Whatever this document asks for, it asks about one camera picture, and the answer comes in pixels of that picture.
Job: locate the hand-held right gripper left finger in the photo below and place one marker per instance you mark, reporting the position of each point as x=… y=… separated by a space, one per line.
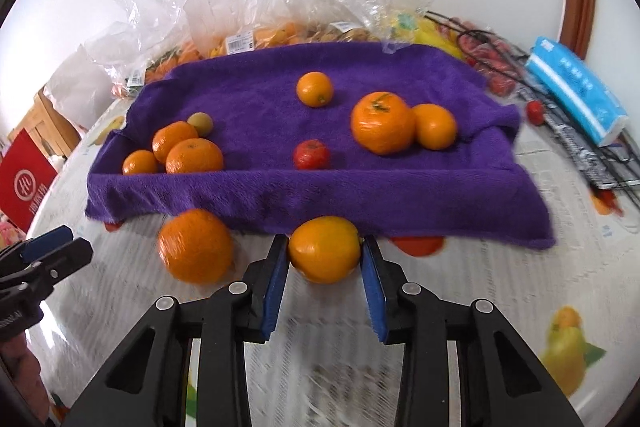
x=274 y=297

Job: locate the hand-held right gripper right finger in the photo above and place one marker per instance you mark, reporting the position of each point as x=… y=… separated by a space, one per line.
x=375 y=297

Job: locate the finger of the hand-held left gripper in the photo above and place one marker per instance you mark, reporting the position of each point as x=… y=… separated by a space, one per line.
x=47 y=241
x=60 y=259

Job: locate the smooth orange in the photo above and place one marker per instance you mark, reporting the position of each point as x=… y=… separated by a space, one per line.
x=436 y=127
x=325 y=249

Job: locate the small orange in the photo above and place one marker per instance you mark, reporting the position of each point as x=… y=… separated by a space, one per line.
x=315 y=89
x=140 y=163

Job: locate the red tomato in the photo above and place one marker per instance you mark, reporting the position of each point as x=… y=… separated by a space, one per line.
x=535 y=112
x=311 y=154

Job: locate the large mandarin with green stem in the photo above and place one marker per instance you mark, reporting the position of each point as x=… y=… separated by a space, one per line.
x=382 y=123

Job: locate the purple towel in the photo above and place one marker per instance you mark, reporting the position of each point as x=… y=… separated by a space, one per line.
x=260 y=117

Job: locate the bag of brown fruits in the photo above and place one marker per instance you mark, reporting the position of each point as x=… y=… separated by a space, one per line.
x=340 y=33

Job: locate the person's left hand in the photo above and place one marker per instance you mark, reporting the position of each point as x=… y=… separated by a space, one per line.
x=17 y=372

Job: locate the red box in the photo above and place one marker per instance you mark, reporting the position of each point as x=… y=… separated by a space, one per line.
x=25 y=182

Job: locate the wooden furniture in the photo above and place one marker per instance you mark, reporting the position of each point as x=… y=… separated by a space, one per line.
x=55 y=132

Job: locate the white plastic bag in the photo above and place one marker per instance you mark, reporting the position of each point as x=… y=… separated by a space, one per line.
x=80 y=82

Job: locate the small green-brown fruit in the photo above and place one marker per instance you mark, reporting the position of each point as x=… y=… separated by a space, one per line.
x=201 y=124

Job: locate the small clear plastic bag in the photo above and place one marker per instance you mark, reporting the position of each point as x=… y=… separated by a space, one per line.
x=145 y=17

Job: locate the bag of red tomatoes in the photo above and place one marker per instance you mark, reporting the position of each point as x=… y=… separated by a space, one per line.
x=495 y=77

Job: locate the grey patterned packet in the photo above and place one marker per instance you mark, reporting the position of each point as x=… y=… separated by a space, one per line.
x=580 y=152

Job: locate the yellow netted fruit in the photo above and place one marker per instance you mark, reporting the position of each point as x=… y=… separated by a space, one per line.
x=430 y=34

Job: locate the blue tissue pack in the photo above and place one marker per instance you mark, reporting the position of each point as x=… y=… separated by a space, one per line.
x=575 y=87

